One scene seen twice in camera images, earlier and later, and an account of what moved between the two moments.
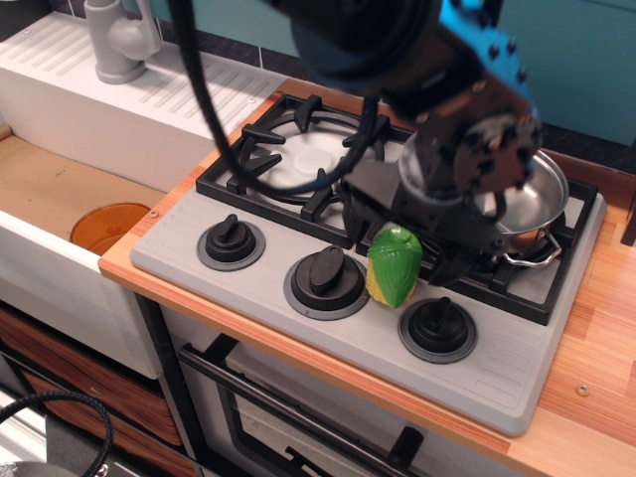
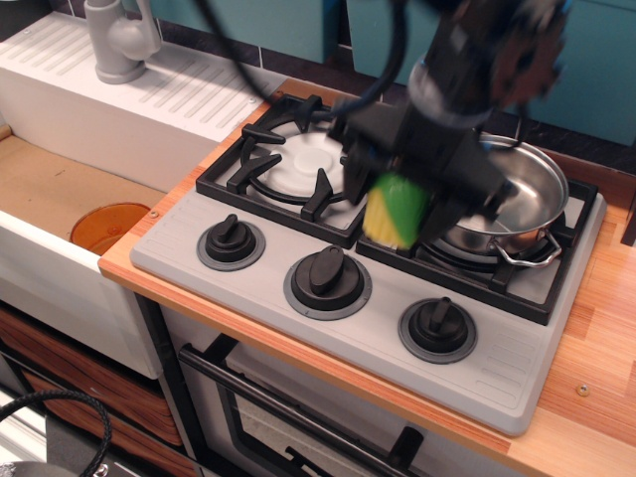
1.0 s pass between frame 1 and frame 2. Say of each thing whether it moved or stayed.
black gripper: moved
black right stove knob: stayed
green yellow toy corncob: moved
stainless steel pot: stayed
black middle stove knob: stayed
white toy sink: stayed
